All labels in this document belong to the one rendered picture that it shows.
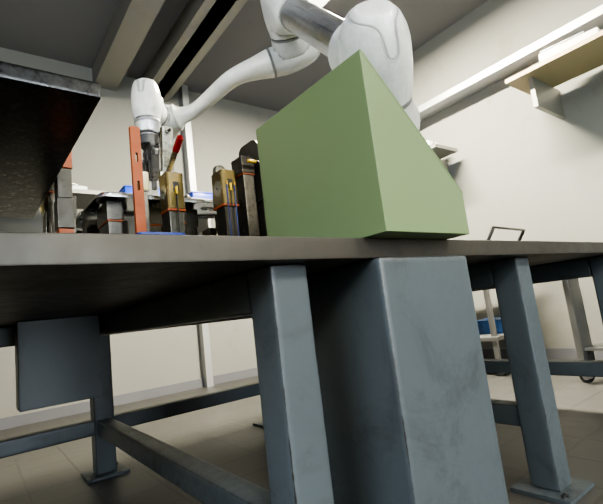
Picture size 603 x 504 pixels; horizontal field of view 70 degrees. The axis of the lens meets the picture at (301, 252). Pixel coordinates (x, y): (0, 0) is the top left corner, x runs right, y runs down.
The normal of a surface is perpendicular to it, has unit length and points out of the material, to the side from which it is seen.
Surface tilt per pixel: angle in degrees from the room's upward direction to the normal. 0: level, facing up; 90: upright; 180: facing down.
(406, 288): 90
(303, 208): 90
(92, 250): 90
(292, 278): 90
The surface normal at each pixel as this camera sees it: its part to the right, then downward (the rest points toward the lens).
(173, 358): 0.60, -0.18
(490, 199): -0.79, 0.00
